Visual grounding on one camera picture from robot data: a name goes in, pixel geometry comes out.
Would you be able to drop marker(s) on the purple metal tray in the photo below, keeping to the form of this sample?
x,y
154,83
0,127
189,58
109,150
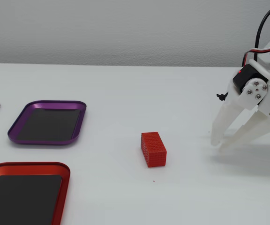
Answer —
x,y
48,124

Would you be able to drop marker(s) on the red perforated block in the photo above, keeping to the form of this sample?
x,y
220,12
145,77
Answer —
x,y
153,152

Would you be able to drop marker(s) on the white fixed gripper finger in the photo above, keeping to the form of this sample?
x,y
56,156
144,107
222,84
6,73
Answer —
x,y
224,119

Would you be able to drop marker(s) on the white moving gripper finger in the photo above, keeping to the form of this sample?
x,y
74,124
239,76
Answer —
x,y
254,96

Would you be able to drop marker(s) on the red metal tray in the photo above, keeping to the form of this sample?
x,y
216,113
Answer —
x,y
20,199

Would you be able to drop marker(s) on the black zip tie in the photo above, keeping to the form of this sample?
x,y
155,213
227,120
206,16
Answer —
x,y
221,96

